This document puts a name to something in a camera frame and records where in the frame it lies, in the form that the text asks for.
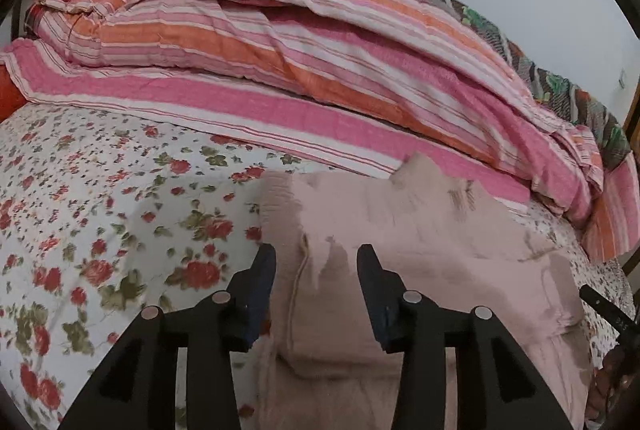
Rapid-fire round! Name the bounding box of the person's right hand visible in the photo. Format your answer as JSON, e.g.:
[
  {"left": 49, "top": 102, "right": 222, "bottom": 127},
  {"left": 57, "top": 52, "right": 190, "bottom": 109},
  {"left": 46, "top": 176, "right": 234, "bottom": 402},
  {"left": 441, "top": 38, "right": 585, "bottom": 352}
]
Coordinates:
[{"left": 586, "top": 367, "right": 617, "bottom": 422}]

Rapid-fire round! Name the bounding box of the red pillow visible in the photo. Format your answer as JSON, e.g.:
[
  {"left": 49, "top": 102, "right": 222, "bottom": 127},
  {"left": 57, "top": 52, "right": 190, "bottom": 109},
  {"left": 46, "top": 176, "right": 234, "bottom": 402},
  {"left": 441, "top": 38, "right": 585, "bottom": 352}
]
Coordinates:
[{"left": 0, "top": 63, "right": 28, "bottom": 123}]

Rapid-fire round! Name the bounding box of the wooden bed frame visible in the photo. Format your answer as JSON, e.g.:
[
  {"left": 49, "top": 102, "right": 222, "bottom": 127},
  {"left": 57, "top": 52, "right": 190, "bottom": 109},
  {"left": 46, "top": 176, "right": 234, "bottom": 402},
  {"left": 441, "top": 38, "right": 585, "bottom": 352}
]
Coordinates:
[{"left": 622, "top": 85, "right": 640, "bottom": 151}]

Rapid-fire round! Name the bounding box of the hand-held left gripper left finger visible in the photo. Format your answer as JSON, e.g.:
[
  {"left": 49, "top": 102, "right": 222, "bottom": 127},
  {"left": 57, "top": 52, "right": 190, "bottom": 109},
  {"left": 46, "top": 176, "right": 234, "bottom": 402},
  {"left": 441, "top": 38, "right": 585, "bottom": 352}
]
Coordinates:
[{"left": 59, "top": 243, "right": 277, "bottom": 430}]

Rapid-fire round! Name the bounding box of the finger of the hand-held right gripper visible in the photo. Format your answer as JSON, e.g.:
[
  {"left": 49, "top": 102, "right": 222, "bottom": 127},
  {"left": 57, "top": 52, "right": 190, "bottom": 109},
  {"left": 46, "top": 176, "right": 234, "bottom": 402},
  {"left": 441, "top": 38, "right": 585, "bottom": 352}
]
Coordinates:
[{"left": 579, "top": 285, "right": 640, "bottom": 338}]

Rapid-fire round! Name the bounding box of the pink orange striped quilt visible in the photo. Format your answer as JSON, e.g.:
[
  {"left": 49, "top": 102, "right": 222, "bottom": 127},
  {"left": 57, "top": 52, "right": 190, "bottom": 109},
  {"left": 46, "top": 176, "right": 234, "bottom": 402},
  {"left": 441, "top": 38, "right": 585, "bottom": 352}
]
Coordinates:
[{"left": 0, "top": 0, "right": 640, "bottom": 263}]

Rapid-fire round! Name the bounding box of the pink knit sweater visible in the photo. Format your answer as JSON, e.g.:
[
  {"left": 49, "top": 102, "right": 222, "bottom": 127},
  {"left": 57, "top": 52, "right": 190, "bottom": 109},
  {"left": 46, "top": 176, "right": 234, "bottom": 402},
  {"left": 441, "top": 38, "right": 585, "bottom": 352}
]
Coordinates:
[{"left": 252, "top": 151, "right": 596, "bottom": 430}]

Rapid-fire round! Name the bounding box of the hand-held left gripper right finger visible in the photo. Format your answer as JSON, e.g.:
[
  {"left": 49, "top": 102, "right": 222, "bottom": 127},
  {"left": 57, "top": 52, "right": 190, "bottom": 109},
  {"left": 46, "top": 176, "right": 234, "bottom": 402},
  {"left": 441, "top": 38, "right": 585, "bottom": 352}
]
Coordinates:
[{"left": 356, "top": 243, "right": 574, "bottom": 430}]

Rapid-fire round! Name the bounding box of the floral bed sheet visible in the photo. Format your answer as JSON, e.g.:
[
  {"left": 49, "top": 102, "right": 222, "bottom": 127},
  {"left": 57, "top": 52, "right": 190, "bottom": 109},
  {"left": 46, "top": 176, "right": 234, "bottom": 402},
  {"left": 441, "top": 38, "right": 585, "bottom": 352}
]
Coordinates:
[{"left": 0, "top": 103, "right": 638, "bottom": 430}]

